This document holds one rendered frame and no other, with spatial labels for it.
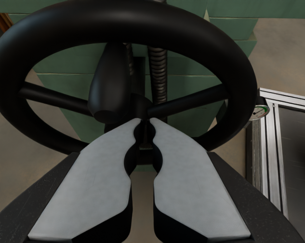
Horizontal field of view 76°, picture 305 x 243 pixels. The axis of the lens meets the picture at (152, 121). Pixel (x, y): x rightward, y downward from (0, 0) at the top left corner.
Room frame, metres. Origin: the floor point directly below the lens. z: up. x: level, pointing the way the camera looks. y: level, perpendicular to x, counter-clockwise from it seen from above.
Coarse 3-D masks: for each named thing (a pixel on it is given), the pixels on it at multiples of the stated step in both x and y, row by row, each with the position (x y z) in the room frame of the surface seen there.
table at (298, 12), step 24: (0, 0) 0.29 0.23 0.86; (24, 0) 0.29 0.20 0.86; (48, 0) 0.30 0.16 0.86; (216, 0) 0.31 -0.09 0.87; (240, 0) 0.31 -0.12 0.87; (264, 0) 0.31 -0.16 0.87; (288, 0) 0.31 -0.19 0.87; (72, 48) 0.20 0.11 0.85; (96, 48) 0.20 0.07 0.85; (144, 48) 0.21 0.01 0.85
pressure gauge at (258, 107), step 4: (260, 96) 0.27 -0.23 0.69; (256, 100) 0.26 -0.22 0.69; (260, 100) 0.26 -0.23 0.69; (264, 100) 0.26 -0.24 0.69; (256, 104) 0.25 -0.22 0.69; (260, 104) 0.25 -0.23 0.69; (264, 104) 0.25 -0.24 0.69; (256, 108) 0.25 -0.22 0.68; (260, 108) 0.25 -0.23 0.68; (268, 108) 0.25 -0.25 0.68; (256, 112) 0.25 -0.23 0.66; (260, 112) 0.25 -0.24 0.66; (264, 112) 0.25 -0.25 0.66; (268, 112) 0.25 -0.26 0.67; (252, 116) 0.25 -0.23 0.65; (256, 116) 0.25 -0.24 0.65; (260, 116) 0.25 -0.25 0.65; (264, 116) 0.25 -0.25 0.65; (252, 120) 0.25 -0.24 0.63
